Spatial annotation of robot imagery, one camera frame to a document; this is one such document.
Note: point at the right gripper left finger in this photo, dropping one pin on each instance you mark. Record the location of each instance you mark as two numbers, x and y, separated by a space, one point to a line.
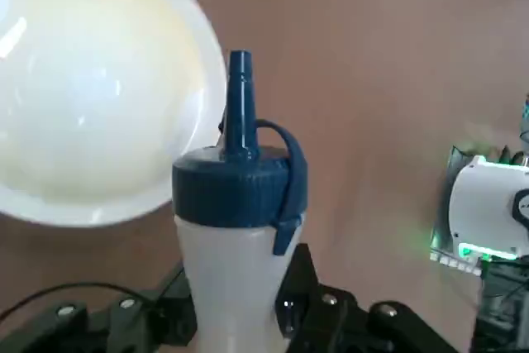
124 320

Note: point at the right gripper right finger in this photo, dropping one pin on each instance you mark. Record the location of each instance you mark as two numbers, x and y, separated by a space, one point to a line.
330 324

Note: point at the transparent blue-capped sauce bottle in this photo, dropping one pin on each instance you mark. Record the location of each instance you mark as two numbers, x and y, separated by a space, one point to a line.
231 204

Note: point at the white round plate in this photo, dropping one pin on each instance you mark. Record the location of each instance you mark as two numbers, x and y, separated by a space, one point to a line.
91 92

